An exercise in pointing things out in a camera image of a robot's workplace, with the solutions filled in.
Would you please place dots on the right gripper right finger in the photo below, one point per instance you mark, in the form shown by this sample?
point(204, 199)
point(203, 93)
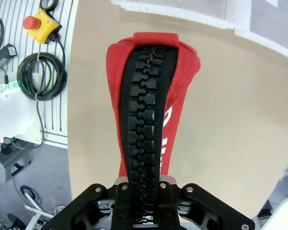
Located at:
point(182, 210)

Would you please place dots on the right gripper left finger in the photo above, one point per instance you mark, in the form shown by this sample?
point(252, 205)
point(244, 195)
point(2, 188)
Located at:
point(103, 213)

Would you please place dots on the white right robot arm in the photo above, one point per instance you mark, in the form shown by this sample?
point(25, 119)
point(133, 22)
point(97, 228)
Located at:
point(283, 215)

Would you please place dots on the white arm mounting base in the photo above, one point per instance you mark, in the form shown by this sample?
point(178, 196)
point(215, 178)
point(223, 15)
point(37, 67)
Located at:
point(12, 115)

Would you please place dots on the white slotted mounting plate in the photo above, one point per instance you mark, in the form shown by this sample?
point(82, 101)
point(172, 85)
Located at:
point(67, 28)

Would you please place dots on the yellow emergency stop box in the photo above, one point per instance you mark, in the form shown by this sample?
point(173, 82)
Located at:
point(42, 26)

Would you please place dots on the grey metal box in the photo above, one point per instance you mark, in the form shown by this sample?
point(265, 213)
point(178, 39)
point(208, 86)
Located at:
point(7, 165)

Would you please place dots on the white cart frame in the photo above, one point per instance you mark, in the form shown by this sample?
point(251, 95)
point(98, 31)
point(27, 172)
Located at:
point(36, 213)

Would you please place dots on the black handheld switch device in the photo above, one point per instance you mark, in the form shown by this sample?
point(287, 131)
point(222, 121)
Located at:
point(3, 56)

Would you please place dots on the red zipper pouch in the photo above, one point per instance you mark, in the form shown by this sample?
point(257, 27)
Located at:
point(144, 95)

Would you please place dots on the white perforated plastic basket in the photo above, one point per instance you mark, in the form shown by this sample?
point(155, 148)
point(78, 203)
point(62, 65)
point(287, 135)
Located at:
point(182, 14)

